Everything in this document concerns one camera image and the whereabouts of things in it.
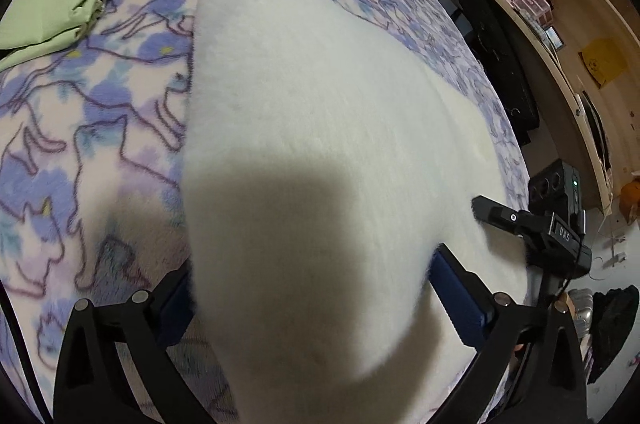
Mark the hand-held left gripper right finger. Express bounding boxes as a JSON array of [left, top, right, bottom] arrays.
[[431, 243, 587, 424]]

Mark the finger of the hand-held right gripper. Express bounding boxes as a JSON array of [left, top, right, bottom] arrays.
[[471, 195, 528, 236]]

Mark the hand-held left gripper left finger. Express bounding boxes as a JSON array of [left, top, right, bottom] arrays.
[[54, 265, 213, 424]]

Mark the orange round object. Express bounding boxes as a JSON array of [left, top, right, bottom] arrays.
[[620, 181, 640, 225]]

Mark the black fuzzy garment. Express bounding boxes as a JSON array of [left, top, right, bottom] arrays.
[[587, 285, 640, 386]]

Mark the black bag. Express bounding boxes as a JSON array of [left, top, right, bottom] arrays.
[[451, 0, 541, 147]]

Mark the purple animal print blanket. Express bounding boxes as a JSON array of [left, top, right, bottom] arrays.
[[0, 0, 532, 424]]

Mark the yellow paper envelope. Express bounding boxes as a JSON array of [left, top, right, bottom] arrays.
[[579, 37, 629, 89]]

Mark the wooden shelf unit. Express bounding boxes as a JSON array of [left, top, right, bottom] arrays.
[[462, 0, 640, 217]]

